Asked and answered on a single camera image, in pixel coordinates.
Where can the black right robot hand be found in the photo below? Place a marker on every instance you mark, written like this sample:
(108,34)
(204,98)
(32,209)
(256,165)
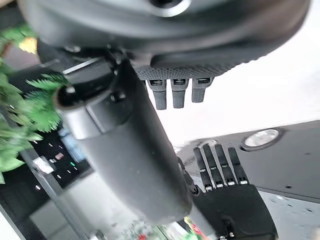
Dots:
(130,155)

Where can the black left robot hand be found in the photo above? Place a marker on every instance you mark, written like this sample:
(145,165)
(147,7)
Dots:
(232,207)

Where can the black ceiling panel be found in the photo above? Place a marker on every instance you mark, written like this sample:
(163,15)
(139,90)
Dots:
(287,165)

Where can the round recessed ceiling light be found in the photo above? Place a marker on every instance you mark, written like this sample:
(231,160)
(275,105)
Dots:
(261,138)

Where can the green artificial leafy plant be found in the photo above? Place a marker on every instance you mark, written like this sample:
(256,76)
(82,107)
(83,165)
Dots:
(22,100)

